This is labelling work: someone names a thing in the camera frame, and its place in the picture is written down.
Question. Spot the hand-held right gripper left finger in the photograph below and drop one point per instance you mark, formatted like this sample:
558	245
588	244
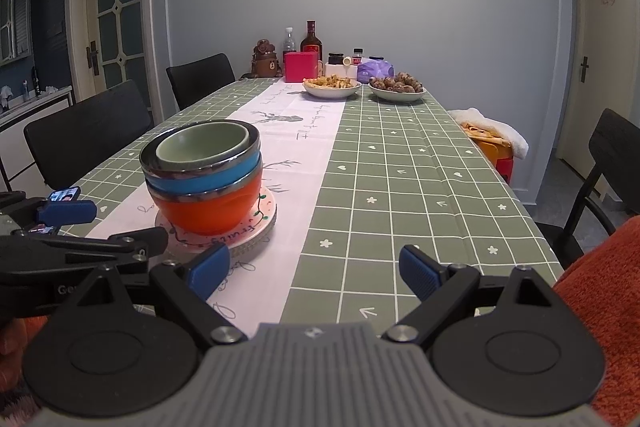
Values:
210	272

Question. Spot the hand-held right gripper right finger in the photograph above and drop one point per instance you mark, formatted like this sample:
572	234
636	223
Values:
417	272

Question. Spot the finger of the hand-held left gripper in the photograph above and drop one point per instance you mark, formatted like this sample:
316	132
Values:
67	212
100	247

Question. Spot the orange steel-lined bowl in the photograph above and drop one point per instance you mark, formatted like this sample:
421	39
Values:
210	214

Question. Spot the white painted plate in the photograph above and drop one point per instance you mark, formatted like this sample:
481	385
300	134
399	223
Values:
262	207

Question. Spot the blue steel-lined bowl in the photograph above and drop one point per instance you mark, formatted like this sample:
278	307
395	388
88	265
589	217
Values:
220	179

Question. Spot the green ceramic bowl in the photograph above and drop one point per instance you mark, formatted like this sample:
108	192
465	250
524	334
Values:
200	152

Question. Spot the black smartphone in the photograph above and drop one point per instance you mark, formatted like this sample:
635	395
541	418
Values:
65	194

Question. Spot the black padded chair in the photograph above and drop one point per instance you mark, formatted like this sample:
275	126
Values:
90	132
200	79

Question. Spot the white cabinet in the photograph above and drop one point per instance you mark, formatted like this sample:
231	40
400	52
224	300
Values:
30	117

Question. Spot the black bottle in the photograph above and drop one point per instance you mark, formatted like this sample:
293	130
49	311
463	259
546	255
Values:
35	82

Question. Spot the white towel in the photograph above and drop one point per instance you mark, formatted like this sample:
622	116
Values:
495	127

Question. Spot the white shallow bowl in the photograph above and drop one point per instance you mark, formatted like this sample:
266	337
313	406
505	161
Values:
397	97
330	93

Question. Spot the orange red fleece clothing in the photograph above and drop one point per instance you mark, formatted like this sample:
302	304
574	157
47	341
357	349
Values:
610	307

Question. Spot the purple tissue pack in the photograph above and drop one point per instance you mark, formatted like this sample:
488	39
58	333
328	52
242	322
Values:
375	71

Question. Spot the pile of fried strips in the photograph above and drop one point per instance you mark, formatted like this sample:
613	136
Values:
330	82

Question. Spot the brown bear-shaped bottle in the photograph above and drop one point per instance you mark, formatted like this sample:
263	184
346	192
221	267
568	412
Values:
262	64

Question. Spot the white rectangular box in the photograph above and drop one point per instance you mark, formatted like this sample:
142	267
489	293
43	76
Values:
335	71

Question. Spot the pink box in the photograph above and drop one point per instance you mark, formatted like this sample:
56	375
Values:
300	68

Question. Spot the small bottle with red label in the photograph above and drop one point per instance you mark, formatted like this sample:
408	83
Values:
357	57

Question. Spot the pink mug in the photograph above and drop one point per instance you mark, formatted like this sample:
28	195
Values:
321	69

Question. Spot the dark glass jar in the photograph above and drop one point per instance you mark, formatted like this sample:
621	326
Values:
336	59

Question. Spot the black wooden chair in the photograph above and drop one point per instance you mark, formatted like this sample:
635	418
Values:
615	142

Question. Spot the clear plastic water bottle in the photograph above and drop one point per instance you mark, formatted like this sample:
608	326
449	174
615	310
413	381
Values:
289	42

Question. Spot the dark liquor bottle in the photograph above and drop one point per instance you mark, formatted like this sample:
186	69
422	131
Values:
311	42

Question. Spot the cream door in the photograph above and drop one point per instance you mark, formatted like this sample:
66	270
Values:
600	82

